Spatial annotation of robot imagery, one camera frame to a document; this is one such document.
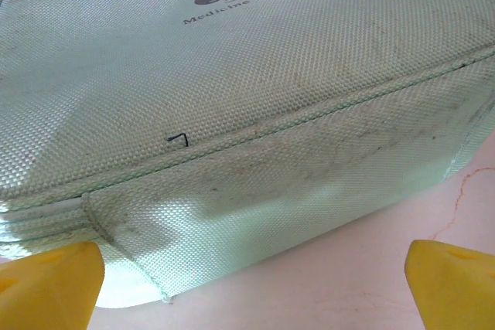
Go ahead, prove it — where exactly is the pale green medicine bag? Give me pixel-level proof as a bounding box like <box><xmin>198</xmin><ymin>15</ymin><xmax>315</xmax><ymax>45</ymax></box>
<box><xmin>0</xmin><ymin>0</ymin><xmax>495</xmax><ymax>310</ymax></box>

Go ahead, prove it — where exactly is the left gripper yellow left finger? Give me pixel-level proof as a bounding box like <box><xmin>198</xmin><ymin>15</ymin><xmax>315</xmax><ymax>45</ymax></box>
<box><xmin>0</xmin><ymin>240</ymin><xmax>106</xmax><ymax>330</ymax></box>

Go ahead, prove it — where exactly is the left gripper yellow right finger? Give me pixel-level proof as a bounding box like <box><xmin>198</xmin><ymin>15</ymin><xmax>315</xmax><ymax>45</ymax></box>
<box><xmin>403</xmin><ymin>239</ymin><xmax>495</xmax><ymax>330</ymax></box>

